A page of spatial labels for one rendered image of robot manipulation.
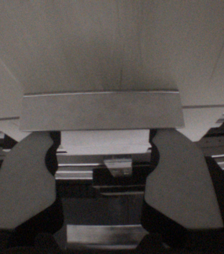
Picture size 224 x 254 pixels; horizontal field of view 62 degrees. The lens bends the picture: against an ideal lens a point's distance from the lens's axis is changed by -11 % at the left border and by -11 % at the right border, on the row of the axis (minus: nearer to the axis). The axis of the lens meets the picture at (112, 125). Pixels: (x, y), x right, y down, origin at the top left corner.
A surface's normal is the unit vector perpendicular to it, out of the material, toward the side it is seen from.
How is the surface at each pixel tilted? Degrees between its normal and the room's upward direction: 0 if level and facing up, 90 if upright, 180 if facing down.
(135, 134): 0
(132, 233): 90
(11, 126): 0
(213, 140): 90
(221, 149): 90
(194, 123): 0
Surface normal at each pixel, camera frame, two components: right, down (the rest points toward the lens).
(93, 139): 0.02, 0.93
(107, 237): -0.10, -0.36
